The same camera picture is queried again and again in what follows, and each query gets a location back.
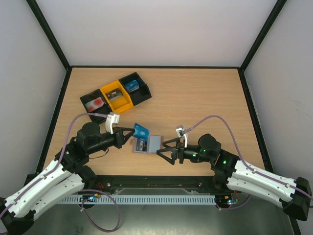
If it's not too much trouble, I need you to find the blue credit card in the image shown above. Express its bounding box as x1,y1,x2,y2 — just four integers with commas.
133,123,150,141

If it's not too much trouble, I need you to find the black enclosure frame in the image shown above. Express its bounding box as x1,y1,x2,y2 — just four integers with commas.
4,0,303,235

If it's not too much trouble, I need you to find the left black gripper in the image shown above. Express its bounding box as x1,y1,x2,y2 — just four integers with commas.
88,126,135,155

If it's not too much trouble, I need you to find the light blue cable duct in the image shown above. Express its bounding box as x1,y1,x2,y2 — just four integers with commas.
59,195,216,205

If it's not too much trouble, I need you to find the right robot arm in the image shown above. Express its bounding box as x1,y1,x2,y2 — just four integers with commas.
156,134,312,221

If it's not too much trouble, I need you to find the white red card stack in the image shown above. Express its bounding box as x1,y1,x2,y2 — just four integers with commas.
85,97,104,112

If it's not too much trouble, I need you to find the black VIP card stack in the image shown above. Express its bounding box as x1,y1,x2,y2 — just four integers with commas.
106,88,123,102

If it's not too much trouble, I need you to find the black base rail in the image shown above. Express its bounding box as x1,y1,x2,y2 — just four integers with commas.
78,167,231,195

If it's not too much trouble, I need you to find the yellow middle bin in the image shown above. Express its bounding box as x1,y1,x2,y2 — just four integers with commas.
100,80,134,114

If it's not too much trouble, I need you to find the black VIP credit card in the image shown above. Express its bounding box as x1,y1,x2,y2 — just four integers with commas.
134,139,147,152

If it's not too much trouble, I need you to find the grey metal front plate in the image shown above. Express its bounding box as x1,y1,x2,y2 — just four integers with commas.
27,198,294,235

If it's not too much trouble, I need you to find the blue card stack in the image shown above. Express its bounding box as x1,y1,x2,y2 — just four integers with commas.
123,79,140,93

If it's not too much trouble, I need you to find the left black bin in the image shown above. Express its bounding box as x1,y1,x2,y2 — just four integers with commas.
80,89,112,115

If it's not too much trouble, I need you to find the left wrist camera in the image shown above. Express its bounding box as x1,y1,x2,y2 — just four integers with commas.
105,112,120,134

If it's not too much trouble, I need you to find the right black bin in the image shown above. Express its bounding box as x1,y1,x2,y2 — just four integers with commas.
118,72,152,106

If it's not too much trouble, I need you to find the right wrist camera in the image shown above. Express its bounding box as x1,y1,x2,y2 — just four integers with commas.
176,125,188,148

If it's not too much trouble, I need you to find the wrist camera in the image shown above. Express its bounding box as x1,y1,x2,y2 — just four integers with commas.
176,125,188,148
105,112,120,134

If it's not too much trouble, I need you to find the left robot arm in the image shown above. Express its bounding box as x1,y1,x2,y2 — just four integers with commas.
0,122,134,235

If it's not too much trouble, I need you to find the black bin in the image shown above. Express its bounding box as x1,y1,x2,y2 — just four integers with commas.
80,89,112,115
118,72,152,106

